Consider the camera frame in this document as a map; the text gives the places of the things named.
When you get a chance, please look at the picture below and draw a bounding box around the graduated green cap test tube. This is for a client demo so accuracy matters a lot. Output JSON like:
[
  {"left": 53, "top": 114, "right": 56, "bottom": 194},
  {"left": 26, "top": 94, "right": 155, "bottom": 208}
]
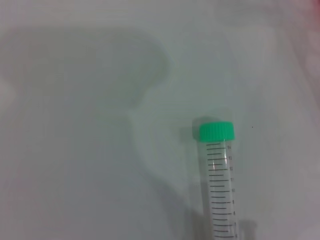
[{"left": 198, "top": 121, "right": 239, "bottom": 240}]

